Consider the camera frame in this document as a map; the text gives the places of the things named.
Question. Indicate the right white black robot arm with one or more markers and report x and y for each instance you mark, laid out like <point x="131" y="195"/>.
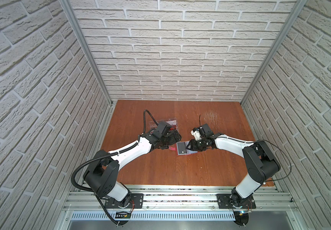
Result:
<point x="261" y="163"/>

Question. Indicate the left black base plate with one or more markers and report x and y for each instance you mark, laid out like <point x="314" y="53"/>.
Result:
<point x="134" y="200"/>

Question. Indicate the red leather card holder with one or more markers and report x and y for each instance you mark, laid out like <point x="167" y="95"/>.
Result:
<point x="173" y="148"/>

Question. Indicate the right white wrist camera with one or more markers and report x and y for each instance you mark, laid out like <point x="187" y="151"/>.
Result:
<point x="196" y="134"/>

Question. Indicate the aluminium mounting rail frame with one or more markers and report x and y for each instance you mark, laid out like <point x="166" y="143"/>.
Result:
<point x="180" y="203"/>

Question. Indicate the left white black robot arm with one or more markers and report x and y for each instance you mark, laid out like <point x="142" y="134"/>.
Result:
<point x="101" y="174"/>

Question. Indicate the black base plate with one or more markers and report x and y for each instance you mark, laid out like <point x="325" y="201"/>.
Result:
<point x="233" y="201"/>
<point x="134" y="200"/>

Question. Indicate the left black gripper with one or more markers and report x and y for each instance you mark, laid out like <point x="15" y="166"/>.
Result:
<point x="175" y="138"/>

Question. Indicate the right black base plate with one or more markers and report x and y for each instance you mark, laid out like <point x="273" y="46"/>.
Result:
<point x="233" y="201"/>

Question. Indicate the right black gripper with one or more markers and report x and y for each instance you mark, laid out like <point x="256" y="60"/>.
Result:
<point x="193" y="145"/>

